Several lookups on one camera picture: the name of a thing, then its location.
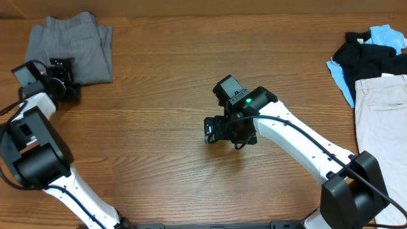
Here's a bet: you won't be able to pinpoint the grey shorts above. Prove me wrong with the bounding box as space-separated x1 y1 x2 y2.
25 11 113 85

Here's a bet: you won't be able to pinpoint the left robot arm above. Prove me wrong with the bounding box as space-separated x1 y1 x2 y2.
1 58 133 229

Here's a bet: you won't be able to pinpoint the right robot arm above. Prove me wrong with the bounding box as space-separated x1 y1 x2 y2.
204 84 390 228

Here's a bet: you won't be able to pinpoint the black shirt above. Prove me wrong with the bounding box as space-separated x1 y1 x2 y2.
327 32 406 106

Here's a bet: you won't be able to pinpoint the beige shorts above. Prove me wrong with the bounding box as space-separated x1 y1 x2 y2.
354 74 406 209

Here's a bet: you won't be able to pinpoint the light blue garment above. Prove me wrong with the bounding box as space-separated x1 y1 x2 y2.
326 24 406 108

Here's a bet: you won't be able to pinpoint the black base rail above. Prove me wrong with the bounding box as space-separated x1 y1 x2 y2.
116 220 304 229

